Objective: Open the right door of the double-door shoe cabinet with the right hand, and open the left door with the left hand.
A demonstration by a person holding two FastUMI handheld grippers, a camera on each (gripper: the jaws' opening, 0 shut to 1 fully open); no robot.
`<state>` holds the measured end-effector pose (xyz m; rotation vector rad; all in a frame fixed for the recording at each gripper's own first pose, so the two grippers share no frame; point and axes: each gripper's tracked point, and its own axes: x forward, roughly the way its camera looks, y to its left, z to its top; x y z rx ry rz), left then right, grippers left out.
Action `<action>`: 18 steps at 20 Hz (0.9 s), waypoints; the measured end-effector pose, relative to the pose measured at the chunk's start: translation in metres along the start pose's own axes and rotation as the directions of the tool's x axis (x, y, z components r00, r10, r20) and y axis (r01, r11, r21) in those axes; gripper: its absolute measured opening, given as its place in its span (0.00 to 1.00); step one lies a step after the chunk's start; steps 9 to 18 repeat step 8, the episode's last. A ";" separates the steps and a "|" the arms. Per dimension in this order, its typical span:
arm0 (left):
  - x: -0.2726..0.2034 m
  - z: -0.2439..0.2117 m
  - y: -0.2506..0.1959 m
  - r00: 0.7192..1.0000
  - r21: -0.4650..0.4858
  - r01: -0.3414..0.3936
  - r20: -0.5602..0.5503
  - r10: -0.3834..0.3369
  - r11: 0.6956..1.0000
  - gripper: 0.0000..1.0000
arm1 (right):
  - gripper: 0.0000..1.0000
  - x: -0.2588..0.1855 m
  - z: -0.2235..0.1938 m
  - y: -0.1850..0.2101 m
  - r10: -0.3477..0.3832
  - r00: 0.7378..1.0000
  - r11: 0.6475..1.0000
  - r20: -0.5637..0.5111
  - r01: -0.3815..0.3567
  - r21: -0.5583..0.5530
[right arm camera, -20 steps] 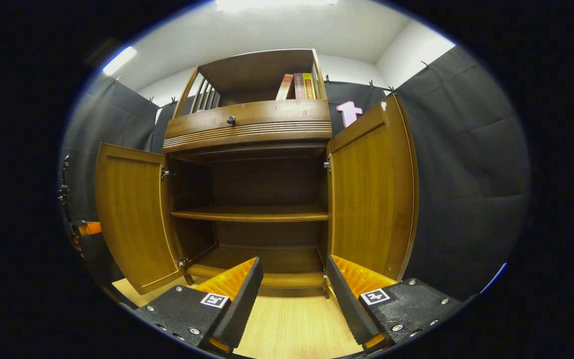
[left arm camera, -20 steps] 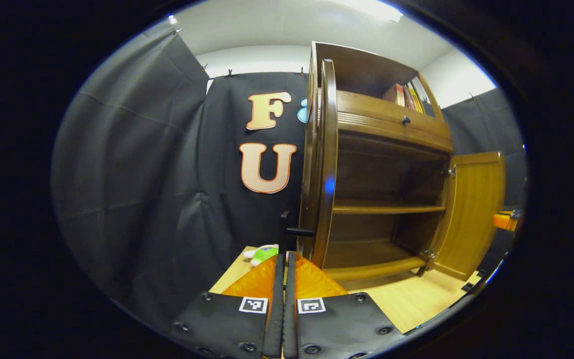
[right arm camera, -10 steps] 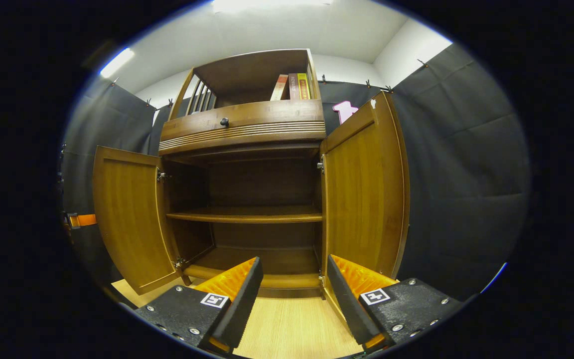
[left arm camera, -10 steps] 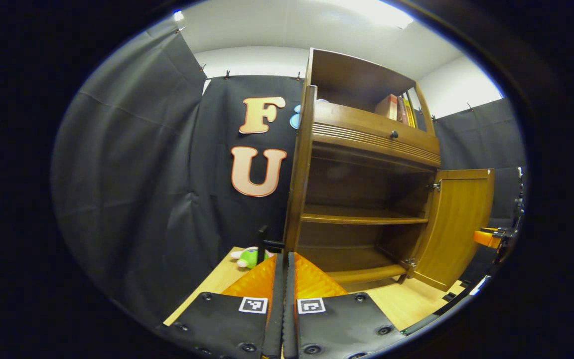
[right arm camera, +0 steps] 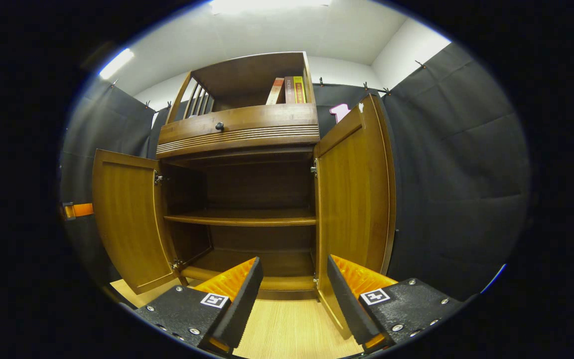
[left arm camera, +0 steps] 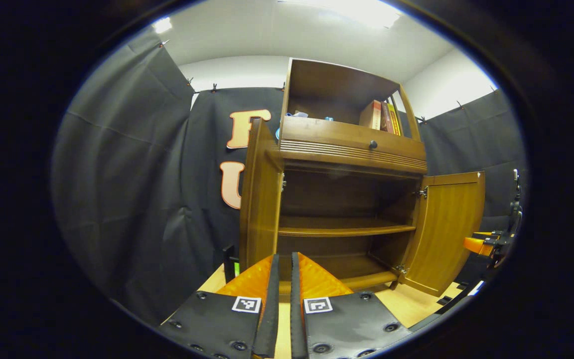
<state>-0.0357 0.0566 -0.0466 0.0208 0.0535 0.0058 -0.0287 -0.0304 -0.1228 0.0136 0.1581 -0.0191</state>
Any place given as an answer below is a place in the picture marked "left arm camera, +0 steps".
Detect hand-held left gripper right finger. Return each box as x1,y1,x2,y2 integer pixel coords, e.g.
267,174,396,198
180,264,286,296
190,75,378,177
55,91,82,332
290,252,412,359

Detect wooden shoe cabinet door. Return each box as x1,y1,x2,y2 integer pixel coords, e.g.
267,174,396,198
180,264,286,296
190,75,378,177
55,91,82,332
399,171,486,298
223,118,284,282

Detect wooden double-door shoe cabinet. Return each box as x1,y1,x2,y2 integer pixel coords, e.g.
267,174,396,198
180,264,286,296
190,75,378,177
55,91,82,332
240,58,430,292

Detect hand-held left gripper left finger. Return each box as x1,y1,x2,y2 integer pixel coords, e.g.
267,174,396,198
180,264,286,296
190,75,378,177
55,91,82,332
157,253,280,359

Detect black backdrop cloth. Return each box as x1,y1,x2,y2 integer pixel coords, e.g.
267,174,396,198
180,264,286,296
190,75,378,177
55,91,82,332
50,30,527,325

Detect wooden cabinet drawer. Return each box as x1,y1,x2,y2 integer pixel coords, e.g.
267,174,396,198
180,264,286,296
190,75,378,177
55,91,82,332
278,116,428,175

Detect dark red book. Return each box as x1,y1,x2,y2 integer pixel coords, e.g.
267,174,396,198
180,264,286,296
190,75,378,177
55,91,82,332
380,102,393,134

